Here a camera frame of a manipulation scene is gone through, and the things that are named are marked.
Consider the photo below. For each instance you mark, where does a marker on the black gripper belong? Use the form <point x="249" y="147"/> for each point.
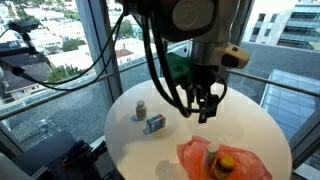
<point x="202" y="78"/>

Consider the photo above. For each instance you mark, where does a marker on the bottle with yellow lid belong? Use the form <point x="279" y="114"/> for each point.
<point x="223" y="168"/>

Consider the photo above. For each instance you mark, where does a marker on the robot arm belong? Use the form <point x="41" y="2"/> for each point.
<point x="186" y="42"/>

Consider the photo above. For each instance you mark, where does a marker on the orange plastic bag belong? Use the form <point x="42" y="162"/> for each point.
<point x="248" y="165"/>

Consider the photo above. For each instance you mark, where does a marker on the white bottle in bag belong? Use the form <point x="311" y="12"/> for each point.
<point x="209" y="156"/>

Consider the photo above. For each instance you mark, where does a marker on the white lid vitamin bottle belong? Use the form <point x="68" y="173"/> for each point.
<point x="141" y="110"/>

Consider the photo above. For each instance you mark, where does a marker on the small blue box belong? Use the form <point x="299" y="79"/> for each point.
<point x="155" y="123"/>

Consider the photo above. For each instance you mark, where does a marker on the metal window handrail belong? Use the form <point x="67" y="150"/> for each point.
<point x="59" y="92"/>

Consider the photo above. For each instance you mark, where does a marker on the black equipment base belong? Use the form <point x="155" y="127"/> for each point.
<point x="62" y="158"/>

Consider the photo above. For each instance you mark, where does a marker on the green wrist mount part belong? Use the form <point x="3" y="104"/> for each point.
<point x="179" y="68"/>

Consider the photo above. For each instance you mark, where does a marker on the beige wrist camera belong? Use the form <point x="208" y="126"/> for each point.
<point x="232" y="56"/>

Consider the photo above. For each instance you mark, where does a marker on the round white pedestal table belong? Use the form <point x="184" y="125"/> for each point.
<point x="239" y="122"/>

